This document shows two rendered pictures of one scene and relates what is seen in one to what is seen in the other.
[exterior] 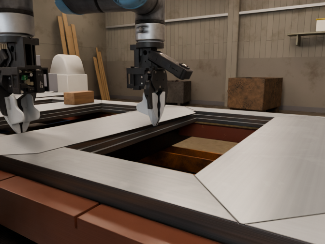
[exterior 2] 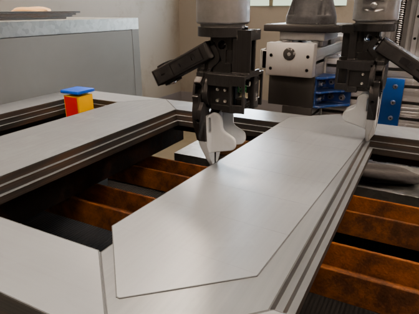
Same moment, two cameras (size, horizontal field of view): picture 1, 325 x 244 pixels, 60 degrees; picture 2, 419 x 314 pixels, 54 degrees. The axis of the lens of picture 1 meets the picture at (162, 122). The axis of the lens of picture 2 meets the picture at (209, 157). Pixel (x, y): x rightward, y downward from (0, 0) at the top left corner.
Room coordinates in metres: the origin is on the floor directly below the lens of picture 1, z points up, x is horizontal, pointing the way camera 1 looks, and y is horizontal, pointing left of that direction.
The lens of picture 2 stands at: (1.34, -0.03, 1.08)
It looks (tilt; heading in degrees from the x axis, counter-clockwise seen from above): 20 degrees down; 176
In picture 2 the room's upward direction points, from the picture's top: straight up
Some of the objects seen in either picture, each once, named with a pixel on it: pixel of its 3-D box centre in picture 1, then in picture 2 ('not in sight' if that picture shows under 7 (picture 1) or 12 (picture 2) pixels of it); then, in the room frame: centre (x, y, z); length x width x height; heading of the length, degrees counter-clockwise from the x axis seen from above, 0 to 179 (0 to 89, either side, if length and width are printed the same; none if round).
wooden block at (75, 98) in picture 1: (79, 97); not in sight; (1.20, 0.36, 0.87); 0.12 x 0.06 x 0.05; 153
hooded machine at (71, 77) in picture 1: (67, 86); not in sight; (5.97, 1.99, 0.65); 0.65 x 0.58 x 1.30; 57
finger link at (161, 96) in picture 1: (153, 107); (219, 141); (0.76, 0.03, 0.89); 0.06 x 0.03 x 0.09; 58
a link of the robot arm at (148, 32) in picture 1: (149, 34); (224, 11); (0.74, 0.03, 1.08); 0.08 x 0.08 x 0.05
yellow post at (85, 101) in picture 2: not in sight; (81, 130); (0.28, -0.29, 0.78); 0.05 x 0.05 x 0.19; 58
